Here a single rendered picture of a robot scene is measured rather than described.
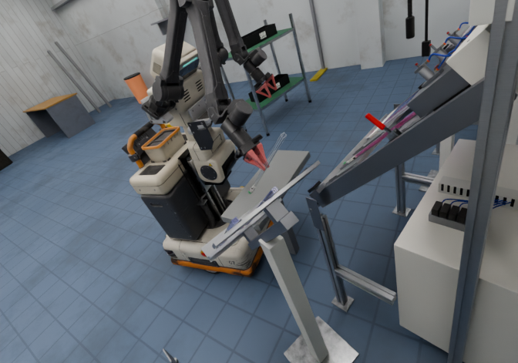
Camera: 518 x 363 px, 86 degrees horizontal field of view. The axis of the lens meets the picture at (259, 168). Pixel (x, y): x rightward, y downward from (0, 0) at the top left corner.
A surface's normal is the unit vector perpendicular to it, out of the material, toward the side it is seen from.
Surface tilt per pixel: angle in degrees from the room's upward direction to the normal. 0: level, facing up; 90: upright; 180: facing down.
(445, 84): 90
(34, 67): 90
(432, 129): 90
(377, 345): 0
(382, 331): 0
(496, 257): 0
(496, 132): 90
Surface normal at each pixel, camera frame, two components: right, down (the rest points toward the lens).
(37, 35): 0.81, 0.07
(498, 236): -0.30, -0.79
